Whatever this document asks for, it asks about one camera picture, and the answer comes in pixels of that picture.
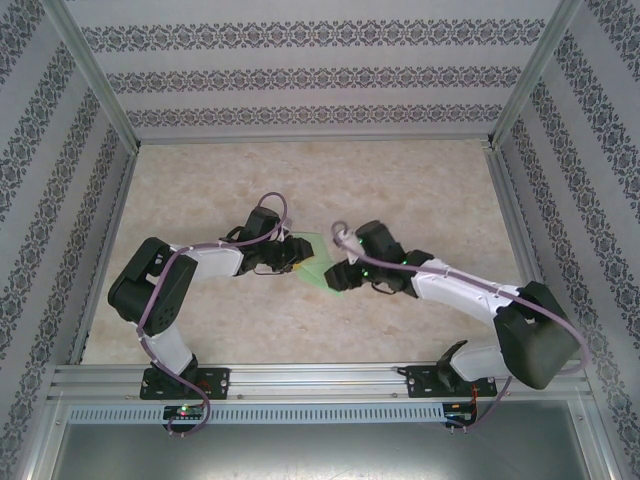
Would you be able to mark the light green paper sheet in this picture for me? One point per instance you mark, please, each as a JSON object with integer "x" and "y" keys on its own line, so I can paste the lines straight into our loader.
{"x": 317, "y": 274}

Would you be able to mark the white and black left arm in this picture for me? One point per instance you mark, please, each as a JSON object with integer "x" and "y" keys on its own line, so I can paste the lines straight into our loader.
{"x": 150, "y": 290}

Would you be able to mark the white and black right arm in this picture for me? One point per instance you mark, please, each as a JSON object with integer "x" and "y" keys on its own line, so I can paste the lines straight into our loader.
{"x": 530, "y": 330}

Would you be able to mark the small circuit board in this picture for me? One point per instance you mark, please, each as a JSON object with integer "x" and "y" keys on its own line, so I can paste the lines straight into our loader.
{"x": 185, "y": 412}
{"x": 460, "y": 414}

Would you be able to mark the aluminium mounting rail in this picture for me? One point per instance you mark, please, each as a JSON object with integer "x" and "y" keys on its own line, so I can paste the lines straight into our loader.
{"x": 320, "y": 380}

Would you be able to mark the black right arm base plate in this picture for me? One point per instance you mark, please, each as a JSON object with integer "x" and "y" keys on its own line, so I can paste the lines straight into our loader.
{"x": 425, "y": 382}

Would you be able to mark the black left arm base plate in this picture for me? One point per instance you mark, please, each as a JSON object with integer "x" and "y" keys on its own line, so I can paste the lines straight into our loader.
{"x": 215, "y": 382}

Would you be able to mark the aluminium side rail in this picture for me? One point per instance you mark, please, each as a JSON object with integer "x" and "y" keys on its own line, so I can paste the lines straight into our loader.
{"x": 515, "y": 200}
{"x": 107, "y": 225}

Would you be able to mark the aluminium frame post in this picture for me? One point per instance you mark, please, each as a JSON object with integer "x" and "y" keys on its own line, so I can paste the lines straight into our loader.
{"x": 90, "y": 75}
{"x": 535, "y": 75}

